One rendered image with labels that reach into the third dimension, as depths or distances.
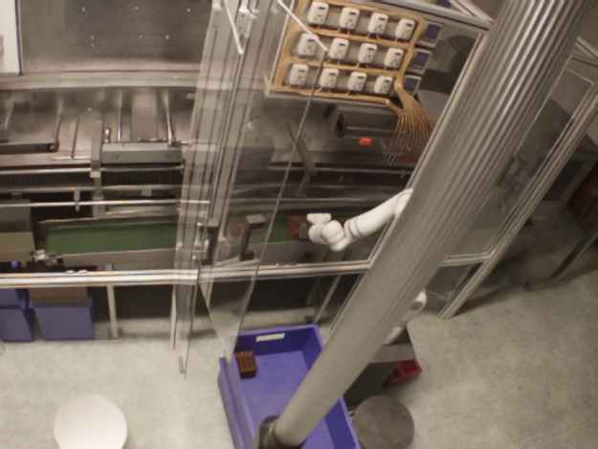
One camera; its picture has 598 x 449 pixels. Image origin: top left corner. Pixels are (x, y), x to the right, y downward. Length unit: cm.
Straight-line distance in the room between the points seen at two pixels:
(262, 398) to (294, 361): 25
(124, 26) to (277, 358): 154
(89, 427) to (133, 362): 53
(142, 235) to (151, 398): 78
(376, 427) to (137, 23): 191
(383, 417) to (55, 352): 157
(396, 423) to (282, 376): 56
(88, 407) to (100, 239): 68
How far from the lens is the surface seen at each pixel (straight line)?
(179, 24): 187
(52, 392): 235
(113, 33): 188
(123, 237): 195
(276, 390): 214
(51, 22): 188
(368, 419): 218
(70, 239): 197
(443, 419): 267
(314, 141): 222
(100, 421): 199
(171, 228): 198
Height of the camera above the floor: 211
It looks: 45 degrees down
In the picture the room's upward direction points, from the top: 19 degrees clockwise
